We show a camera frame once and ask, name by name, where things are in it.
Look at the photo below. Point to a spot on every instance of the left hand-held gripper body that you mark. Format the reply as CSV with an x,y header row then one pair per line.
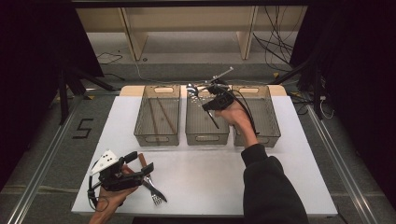
x,y
106,161

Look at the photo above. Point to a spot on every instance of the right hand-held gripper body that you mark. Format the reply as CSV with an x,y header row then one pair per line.
x,y
222,101

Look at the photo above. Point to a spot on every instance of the silver metal spoon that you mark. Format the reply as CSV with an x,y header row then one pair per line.
x,y
193,90

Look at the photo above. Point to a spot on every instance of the clear grey plastic bin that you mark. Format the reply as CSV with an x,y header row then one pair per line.
x,y
162,140
199,137
267,124

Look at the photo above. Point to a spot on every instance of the person's right hand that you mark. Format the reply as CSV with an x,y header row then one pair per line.
x,y
238,119

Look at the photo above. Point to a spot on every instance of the person's left hand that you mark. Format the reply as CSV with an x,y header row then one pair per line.
x,y
112,199

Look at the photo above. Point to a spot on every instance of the black metal stand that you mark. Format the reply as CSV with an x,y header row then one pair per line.
x,y
317,93
63,99

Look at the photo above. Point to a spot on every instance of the black curtain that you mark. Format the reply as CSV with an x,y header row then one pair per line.
x,y
358,77
31,62

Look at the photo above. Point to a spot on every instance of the aluminium floor rail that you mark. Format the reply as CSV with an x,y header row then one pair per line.
x,y
339,158
40,174

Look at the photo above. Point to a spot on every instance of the beige wooden furniture frame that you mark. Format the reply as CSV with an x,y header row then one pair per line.
x,y
134,37

